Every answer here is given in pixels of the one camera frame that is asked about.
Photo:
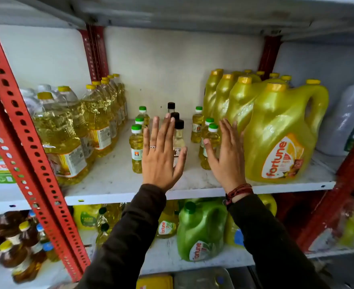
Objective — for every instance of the person's left hand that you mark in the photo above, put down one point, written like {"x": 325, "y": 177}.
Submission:
{"x": 157, "y": 165}

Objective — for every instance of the person's right hand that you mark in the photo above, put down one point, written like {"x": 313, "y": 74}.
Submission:
{"x": 229, "y": 168}

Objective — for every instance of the black-cap bottle front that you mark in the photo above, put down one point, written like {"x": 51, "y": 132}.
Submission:
{"x": 179, "y": 138}

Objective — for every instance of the black-cap bottle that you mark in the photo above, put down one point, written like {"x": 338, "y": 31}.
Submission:
{"x": 174, "y": 115}
{"x": 171, "y": 106}
{"x": 179, "y": 138}

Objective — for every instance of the white metal shelf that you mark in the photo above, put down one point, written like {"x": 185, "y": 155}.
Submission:
{"x": 110, "y": 177}

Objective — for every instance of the black-cap bottle back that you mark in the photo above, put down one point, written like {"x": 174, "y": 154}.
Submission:
{"x": 171, "y": 106}

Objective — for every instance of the person's right forearm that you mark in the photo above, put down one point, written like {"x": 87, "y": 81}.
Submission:
{"x": 270, "y": 252}

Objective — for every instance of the person's left forearm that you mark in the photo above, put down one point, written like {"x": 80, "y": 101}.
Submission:
{"x": 125, "y": 243}

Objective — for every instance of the row of yellow oil jugs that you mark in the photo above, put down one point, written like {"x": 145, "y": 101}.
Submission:
{"x": 273, "y": 126}

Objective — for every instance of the yellow oil bottle white label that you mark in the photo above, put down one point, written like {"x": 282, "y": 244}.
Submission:
{"x": 166, "y": 227}

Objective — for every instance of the clear oil bottle dark-green cap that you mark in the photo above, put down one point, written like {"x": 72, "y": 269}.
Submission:
{"x": 115, "y": 213}
{"x": 102, "y": 211}
{"x": 102, "y": 237}

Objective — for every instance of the row of large clear oil bottles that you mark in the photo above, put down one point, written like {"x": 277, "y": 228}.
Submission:
{"x": 59, "y": 135}

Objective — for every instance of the silver oil tin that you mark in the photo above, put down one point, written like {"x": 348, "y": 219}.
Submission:
{"x": 201, "y": 279}

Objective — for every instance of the yellow oil tin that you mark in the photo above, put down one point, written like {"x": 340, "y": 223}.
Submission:
{"x": 154, "y": 282}

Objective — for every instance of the cluster of dark oil bottles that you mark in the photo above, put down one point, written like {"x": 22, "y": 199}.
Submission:
{"x": 20, "y": 255}

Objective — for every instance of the yellow jug blue label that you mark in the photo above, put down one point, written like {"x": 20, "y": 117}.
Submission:
{"x": 234, "y": 234}

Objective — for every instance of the yellow jug green label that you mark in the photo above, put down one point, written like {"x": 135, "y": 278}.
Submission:
{"x": 86, "y": 218}

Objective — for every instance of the dark red rear upright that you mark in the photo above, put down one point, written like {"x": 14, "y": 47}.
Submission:
{"x": 270, "y": 54}

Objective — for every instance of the translucent white jug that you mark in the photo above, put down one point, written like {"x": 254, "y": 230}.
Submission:
{"x": 342, "y": 123}

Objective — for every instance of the red perforated steel upright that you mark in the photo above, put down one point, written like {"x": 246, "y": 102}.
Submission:
{"x": 11, "y": 114}
{"x": 35, "y": 192}

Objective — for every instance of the red steel rear upright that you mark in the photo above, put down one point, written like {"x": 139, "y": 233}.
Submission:
{"x": 97, "y": 51}

